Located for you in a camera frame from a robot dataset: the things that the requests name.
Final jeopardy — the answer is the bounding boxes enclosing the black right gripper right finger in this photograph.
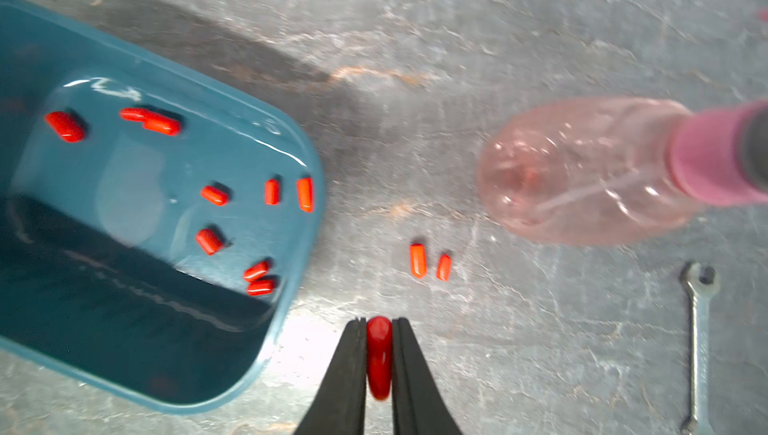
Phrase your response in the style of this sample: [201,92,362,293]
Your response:
[392,318,462,435]

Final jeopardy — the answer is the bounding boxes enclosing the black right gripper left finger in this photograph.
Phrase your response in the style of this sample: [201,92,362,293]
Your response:
[294,318,367,435]

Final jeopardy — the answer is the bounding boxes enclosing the red sleeve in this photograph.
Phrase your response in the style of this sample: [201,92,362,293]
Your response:
[409,243,427,278]
[436,253,452,281]
[366,316,393,401]

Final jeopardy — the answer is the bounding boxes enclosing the teal plastic storage box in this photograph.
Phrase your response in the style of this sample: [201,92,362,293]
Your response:
[1,0,325,413]

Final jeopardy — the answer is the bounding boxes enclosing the red sleeve nine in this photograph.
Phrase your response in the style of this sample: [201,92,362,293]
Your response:
[246,278,276,297]

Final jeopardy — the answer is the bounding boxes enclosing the red sleeve eight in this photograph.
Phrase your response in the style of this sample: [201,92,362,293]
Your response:
[243,260,271,282]

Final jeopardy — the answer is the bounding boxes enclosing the red sleeve seven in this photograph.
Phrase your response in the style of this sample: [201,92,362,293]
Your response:
[195,228,224,256]

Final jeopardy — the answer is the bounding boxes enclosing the red sleeve six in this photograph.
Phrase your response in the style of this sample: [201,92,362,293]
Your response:
[296,177,314,213]

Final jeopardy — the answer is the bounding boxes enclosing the red sleeve five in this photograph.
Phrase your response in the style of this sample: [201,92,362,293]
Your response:
[264,178,281,206]

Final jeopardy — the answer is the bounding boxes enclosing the red sleeve four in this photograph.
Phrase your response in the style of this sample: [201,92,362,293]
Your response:
[201,185,230,206]

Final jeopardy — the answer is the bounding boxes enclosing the silver open-end wrench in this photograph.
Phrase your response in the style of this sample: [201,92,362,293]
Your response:
[681,262,720,434]

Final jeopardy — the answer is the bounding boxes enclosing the red sleeve one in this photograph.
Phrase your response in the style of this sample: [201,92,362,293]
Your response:
[143,114,182,136]

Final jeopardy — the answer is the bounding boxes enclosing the red sleeve two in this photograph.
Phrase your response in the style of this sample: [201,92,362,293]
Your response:
[120,107,152,123]

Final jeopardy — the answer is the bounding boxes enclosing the red sleeve three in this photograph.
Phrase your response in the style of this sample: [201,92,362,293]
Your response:
[44,111,86,143]

